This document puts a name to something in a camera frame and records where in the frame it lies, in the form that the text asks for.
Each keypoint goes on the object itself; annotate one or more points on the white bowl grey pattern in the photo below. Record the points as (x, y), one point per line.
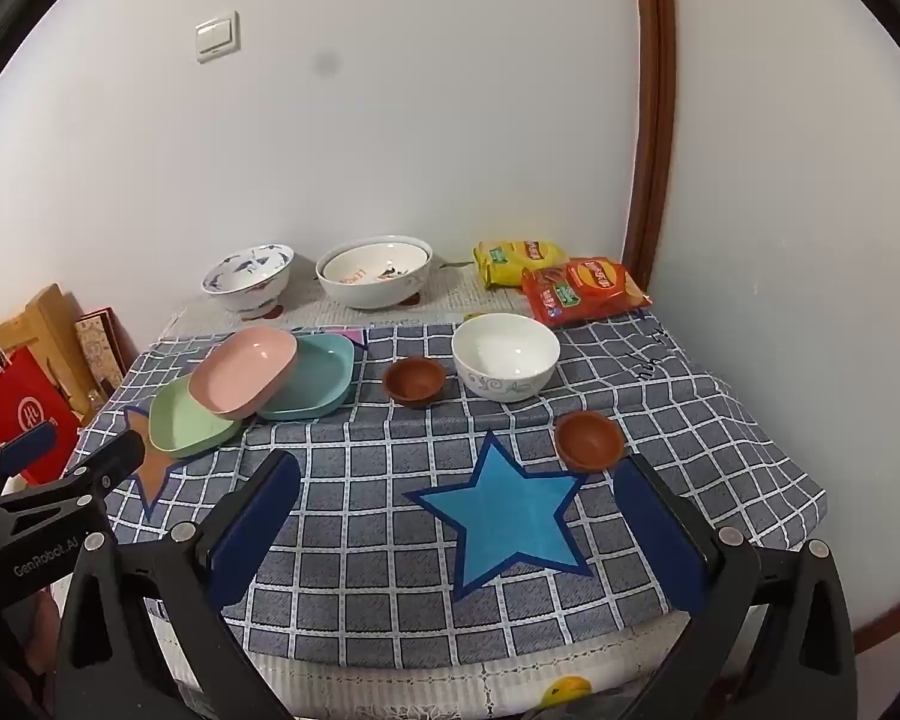
(504, 352)

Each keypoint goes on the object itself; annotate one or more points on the brown baseboard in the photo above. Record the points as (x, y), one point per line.
(889, 619)

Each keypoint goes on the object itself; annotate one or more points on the brown wooden door frame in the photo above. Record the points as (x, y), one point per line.
(654, 105)

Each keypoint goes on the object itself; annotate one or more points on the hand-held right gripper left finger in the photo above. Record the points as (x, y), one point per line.
(251, 532)

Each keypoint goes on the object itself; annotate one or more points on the red chips bag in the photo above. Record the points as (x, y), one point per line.
(585, 289)

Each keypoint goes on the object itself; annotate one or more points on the patterned red box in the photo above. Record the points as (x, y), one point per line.
(99, 349)

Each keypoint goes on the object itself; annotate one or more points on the blue patterned white bowl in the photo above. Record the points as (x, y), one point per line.
(247, 274)

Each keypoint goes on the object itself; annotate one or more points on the small brown bowl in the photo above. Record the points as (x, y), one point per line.
(589, 439)
(414, 381)

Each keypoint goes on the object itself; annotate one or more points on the grey checkered star tablecloth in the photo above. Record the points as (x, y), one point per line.
(390, 465)

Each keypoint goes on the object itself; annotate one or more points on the newspaper print table cover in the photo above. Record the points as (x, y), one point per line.
(454, 292)

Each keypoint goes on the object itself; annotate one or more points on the green plate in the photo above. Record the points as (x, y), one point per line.
(187, 424)

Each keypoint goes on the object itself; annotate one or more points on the yellow chips bag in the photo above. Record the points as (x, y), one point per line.
(506, 262)

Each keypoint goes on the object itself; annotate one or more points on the pink plate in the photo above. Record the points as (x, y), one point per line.
(244, 371)

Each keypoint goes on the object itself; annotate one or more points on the red paper bag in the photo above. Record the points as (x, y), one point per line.
(26, 405)

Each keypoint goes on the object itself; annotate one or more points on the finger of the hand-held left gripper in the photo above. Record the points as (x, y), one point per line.
(109, 459)
(30, 444)

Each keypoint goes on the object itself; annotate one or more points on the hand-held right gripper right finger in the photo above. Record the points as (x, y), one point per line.
(664, 536)

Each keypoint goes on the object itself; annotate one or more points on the large white printed bowl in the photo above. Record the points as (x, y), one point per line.
(373, 277)

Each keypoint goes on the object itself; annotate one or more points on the cardboard box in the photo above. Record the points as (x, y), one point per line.
(45, 322)

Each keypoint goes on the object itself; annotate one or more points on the teal plate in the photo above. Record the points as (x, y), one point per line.
(315, 375)

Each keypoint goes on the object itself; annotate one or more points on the white light switch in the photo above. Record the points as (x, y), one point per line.
(216, 36)

